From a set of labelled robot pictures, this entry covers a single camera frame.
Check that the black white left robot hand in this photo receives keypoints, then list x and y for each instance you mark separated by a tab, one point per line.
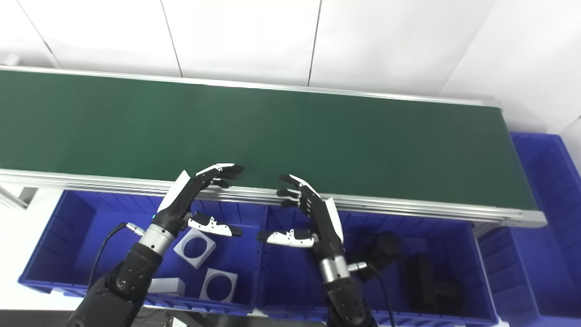
177	204

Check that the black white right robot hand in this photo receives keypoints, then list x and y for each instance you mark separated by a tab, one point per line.
324	222

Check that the white square part with hole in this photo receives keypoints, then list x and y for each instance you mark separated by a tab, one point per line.
195	263
232	277
170	287

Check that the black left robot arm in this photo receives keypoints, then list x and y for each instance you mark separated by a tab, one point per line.
122	281

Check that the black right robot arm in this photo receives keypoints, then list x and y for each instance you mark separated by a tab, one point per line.
349	299

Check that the black cylindrical part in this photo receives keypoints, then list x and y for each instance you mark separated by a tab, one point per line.
386	247

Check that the blue plastic bin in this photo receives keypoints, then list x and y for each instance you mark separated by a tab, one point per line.
290	281
535	254
68	245

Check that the green conveyor belt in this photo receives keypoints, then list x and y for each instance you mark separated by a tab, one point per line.
272	131
91	184

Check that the black block part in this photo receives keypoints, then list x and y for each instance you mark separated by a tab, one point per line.
426	281

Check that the aluminium conveyor leg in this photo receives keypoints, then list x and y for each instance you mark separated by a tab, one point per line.
25	195
483	227

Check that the grey conveyor motor box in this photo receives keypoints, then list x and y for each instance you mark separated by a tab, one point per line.
9	60

